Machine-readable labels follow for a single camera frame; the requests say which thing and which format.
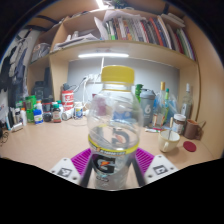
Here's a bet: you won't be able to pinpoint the tall clear glass bottle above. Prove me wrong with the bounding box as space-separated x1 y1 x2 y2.
180 83 194 121

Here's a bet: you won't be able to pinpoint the white wall power strip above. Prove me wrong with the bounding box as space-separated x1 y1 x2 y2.
84 73 103 84

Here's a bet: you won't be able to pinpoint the clear bottle with gold cap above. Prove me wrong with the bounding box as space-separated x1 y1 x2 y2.
156 81 168 128

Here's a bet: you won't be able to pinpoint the white jar with blue lid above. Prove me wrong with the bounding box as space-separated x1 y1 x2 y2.
33 109 44 125

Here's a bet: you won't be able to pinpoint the black jug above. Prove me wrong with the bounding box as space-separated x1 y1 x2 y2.
31 80 46 101

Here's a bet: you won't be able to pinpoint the brown mug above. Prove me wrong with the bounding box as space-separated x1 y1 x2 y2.
183 118 204 140

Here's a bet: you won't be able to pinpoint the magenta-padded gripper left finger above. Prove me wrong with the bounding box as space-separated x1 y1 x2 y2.
49 148 94 188

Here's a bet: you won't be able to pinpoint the clear bottle with green cap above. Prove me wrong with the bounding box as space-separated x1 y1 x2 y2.
163 88 172 114

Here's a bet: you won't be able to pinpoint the red and white canister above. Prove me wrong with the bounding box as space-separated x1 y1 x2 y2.
61 90 75 113

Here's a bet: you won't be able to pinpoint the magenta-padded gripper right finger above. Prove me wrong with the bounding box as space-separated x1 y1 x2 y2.
133 147 179 186

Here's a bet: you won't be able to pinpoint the brown jar with white lid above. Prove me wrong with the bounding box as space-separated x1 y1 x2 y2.
172 113 187 135

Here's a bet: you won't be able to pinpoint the flat round red coaster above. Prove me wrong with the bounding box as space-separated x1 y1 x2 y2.
182 140 197 153

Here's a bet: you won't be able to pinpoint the metal spoon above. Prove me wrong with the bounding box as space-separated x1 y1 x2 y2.
168 116 175 141

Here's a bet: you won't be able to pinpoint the green plastic container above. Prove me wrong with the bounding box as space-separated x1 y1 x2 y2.
24 95 38 123

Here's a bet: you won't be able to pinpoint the cream ceramic mug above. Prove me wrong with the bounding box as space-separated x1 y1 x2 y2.
157 129 181 154

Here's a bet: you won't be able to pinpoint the hanging dark clothes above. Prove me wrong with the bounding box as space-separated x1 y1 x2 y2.
0 29 31 101

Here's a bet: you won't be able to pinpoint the white bottle with blue label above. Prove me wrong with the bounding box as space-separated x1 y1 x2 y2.
73 101 84 120

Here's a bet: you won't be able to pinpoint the clear yellow-capped drink bottle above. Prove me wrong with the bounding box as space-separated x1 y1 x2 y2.
86 65 144 191

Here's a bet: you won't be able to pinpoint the dark bottle with red label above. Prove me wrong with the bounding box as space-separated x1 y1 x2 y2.
51 103 63 124

